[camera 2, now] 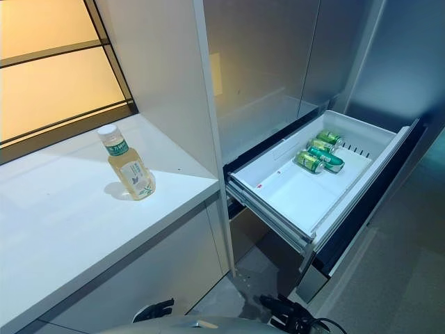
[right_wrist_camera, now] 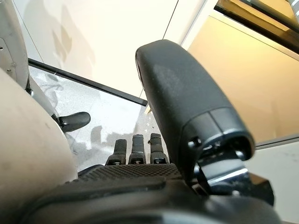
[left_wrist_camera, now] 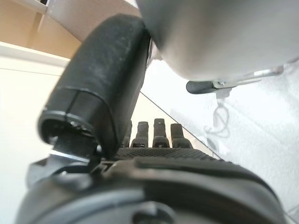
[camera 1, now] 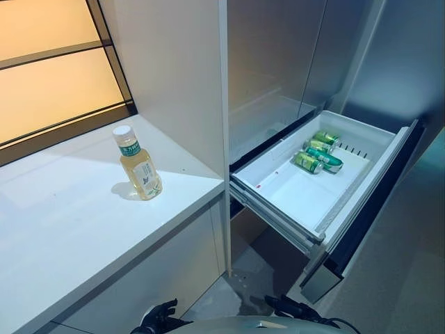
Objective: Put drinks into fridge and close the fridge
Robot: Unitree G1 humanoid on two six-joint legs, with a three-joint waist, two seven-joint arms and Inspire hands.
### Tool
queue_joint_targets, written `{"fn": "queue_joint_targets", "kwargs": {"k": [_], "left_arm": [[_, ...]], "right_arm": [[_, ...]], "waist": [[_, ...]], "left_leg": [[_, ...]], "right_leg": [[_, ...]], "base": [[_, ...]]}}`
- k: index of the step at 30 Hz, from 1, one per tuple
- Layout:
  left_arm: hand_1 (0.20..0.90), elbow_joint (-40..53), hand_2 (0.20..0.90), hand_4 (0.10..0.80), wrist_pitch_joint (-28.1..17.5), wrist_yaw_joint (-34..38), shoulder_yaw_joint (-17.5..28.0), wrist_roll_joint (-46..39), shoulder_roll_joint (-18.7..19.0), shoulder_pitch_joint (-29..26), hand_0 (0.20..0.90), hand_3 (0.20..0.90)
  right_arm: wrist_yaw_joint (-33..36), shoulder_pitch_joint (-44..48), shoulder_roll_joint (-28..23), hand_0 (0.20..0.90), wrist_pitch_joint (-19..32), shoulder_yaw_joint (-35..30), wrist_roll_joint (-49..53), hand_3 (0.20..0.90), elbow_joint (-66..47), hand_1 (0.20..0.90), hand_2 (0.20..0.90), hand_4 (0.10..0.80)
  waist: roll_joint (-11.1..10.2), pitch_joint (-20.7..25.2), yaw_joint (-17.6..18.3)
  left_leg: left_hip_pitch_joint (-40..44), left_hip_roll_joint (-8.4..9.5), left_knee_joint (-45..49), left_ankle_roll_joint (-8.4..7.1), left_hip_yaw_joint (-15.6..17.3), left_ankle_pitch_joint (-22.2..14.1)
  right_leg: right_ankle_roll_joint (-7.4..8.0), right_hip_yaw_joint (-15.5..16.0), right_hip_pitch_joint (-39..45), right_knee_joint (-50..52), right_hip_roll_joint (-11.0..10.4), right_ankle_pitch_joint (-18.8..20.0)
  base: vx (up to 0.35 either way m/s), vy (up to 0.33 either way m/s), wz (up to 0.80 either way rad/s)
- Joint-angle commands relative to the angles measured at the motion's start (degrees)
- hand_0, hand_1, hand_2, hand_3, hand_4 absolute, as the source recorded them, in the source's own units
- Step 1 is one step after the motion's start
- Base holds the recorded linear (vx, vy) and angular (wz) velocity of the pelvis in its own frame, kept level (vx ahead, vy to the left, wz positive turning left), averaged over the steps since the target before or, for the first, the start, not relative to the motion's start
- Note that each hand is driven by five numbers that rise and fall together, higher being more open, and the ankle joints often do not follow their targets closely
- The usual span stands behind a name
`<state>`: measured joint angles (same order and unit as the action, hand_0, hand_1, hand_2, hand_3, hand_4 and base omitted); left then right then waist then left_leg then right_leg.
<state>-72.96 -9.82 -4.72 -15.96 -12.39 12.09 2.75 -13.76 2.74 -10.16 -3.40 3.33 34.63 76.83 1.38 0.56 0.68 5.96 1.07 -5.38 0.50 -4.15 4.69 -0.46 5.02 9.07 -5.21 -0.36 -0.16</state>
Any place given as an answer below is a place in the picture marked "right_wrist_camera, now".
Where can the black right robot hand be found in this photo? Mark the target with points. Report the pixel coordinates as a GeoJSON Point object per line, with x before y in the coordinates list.
{"type": "Point", "coordinates": [187, 93]}

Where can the black baseboard strip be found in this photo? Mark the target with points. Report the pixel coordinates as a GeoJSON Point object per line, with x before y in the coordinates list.
{"type": "Point", "coordinates": [93, 82]}

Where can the black right robot foot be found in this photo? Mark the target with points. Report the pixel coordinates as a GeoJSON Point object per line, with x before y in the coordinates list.
{"type": "Point", "coordinates": [74, 120]}

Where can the grey robot body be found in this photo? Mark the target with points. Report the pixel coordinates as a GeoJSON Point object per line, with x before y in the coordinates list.
{"type": "Point", "coordinates": [28, 140]}

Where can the window with dark frame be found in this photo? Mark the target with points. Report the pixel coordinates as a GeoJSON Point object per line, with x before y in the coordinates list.
{"type": "Point", "coordinates": [245, 70]}

